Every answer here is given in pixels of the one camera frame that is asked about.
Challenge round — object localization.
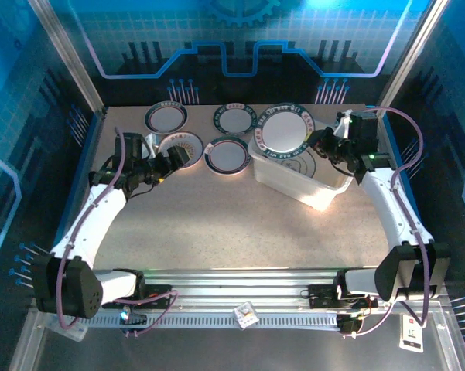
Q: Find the orange sunburst white plate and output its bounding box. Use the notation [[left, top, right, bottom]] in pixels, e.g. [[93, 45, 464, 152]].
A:
[[157, 131, 204, 169]]

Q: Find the white plate green clover outline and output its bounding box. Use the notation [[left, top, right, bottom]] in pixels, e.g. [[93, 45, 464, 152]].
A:
[[276, 148, 317, 179]]

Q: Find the green Hao Wei lettered plate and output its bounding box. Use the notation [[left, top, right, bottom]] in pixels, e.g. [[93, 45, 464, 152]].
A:
[[254, 102, 317, 160]]

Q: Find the white translucent plastic bin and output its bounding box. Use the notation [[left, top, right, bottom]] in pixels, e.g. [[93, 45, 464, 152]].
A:
[[247, 131, 355, 213]]

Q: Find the tagged green red ring plate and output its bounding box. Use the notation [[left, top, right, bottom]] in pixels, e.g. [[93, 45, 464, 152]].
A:
[[203, 135, 252, 177]]

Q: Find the blue table edge trim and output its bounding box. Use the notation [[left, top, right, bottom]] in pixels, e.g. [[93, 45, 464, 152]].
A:
[[53, 111, 104, 271], [381, 114, 430, 244]]

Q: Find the small green Hao Wei plate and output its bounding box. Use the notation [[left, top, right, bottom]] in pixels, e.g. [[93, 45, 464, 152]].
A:
[[212, 102, 258, 135]]

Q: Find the small black controller board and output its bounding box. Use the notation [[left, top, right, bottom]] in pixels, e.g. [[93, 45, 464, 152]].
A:
[[118, 305, 148, 325], [338, 312, 367, 335]]

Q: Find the small white connector box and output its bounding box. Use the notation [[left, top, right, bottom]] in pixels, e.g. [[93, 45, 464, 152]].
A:
[[234, 300, 260, 329]]

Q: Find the clear plastic bag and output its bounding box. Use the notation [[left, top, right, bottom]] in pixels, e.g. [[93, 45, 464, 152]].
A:
[[46, 318, 89, 342]]

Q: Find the white printed card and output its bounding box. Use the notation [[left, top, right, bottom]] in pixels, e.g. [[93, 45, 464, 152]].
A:
[[398, 313, 426, 353]]

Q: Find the green rim red ring plate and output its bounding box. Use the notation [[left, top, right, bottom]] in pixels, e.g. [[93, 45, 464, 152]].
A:
[[144, 100, 189, 134]]

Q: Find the aluminium frame post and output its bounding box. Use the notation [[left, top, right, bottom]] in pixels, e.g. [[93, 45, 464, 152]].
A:
[[374, 0, 450, 113], [26, 0, 106, 117]]

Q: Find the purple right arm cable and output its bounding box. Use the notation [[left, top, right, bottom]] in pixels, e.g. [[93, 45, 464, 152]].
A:
[[342, 106, 430, 339]]

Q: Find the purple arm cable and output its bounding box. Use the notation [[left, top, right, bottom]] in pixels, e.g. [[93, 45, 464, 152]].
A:
[[342, 106, 430, 339], [56, 127, 179, 338]]

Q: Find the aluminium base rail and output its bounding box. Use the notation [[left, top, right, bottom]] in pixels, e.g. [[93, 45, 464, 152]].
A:
[[32, 266, 450, 312]]

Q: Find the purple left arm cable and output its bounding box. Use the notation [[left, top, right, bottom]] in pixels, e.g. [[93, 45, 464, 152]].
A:
[[56, 127, 179, 338]]

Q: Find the grey slotted cable duct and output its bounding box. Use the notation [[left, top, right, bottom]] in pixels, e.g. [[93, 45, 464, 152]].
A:
[[67, 311, 341, 332]]

